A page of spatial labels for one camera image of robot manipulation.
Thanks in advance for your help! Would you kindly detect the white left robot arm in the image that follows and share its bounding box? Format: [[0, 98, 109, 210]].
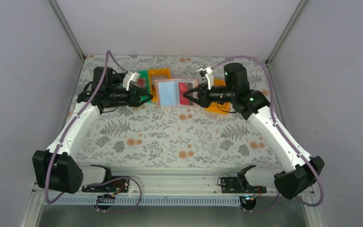
[[32, 67, 153, 193]]

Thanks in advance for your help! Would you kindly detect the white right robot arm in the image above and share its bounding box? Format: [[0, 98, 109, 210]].
[[183, 62, 325, 207]]

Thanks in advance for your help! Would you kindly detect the red white card stack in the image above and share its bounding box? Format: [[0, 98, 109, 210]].
[[137, 78, 147, 87]]

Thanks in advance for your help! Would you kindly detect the red card in holder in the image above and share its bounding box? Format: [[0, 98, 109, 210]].
[[178, 82, 194, 106]]

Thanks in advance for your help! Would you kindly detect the white floral card stack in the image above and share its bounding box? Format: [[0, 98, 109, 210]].
[[151, 75, 168, 81]]

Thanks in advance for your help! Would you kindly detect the green storage bin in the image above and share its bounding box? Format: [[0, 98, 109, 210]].
[[137, 70, 151, 95]]

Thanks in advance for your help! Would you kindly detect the orange storage bin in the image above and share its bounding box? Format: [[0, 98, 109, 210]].
[[205, 79, 231, 114]]

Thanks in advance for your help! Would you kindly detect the yellow storage bin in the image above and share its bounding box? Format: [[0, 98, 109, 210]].
[[148, 68, 171, 95]]

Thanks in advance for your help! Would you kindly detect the floral tablecloth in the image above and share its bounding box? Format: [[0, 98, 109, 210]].
[[68, 54, 281, 168]]

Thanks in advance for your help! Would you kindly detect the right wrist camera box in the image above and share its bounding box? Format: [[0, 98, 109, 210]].
[[197, 67, 214, 90]]

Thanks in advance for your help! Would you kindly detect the aluminium mounting rail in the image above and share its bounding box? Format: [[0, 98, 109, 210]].
[[33, 166, 315, 208]]

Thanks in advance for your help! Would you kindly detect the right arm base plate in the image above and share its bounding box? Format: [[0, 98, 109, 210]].
[[219, 176, 267, 194]]

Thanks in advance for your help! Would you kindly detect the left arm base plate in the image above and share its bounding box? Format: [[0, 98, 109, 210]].
[[81, 178, 130, 193]]

